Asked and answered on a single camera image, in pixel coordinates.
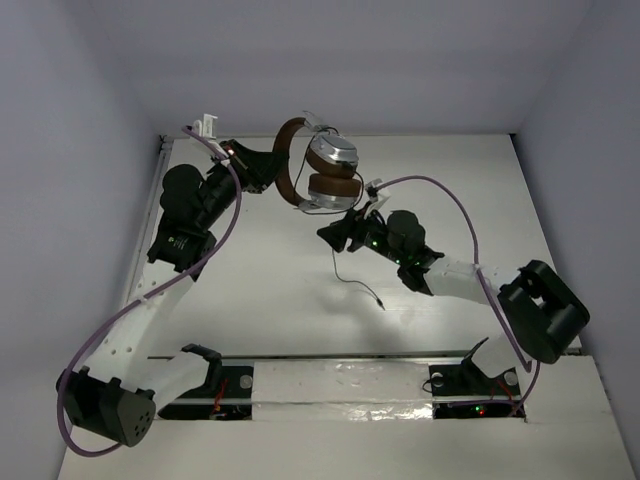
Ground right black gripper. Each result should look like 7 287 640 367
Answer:
318 201 406 266

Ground brown silver headphones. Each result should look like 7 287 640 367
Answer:
272 111 363 213

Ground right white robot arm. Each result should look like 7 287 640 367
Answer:
317 210 590 393

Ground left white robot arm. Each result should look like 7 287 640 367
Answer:
56 138 289 457

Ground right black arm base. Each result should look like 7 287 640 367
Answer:
421 339 524 420

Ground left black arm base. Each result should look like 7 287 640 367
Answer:
157 344 254 421

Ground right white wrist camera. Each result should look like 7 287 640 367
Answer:
364 178 391 218

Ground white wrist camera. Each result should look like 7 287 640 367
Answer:
364 178 391 218
188 113 218 143

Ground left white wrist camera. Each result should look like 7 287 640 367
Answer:
188 113 218 143

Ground aluminium rail left side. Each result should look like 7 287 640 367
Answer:
102 134 174 359

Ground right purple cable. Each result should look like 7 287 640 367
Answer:
372 175 542 419

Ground purple cable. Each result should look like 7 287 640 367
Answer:
372 175 542 419
58 124 245 459

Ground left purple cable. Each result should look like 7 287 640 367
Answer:
58 124 245 459

